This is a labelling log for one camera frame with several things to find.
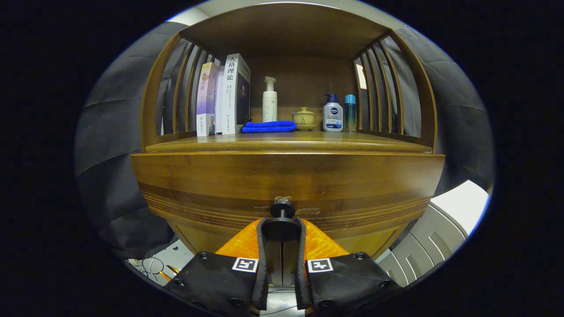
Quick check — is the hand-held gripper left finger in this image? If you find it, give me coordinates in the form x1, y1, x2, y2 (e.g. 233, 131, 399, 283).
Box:
165, 218, 269, 317

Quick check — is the black drawer knob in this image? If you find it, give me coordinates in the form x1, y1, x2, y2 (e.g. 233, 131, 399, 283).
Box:
262, 196, 302, 242

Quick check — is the brown wooden cabinet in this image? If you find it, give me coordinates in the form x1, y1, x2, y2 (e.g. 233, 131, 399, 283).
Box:
130, 2, 445, 287

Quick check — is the brown wooden drawer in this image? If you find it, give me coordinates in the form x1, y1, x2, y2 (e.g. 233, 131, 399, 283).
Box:
131, 152, 445, 247

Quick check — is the thin white book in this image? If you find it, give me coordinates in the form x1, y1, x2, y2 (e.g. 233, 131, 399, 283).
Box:
215, 66, 226, 134

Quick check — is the white blue-capped cleanser bottle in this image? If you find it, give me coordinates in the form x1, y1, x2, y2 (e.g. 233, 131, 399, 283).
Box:
323, 93, 344, 133

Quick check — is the teal bottle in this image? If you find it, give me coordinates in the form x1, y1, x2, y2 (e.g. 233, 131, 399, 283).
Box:
344, 94, 356, 133

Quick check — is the thick white book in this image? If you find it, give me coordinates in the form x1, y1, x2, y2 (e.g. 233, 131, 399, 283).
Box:
222, 53, 252, 135

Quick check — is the white pump bottle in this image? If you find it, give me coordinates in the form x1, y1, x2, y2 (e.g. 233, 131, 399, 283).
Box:
263, 76, 278, 123

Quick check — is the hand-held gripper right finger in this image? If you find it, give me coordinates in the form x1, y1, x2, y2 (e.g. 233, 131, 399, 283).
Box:
293, 218, 404, 317

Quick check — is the yellow lidded teacup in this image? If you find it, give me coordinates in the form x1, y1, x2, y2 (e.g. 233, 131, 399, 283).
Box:
291, 107, 318, 131

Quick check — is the purple book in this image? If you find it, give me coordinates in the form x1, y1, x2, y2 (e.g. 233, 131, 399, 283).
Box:
196, 62, 219, 137

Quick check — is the brown wooden countertop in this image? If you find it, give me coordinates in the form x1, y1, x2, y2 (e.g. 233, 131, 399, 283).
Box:
145, 130, 433, 154

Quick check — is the blue folded cloth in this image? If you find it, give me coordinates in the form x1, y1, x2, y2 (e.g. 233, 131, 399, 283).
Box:
241, 121, 297, 133

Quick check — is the white metal plate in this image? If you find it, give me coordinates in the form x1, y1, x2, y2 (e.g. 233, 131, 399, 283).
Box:
126, 239, 195, 284

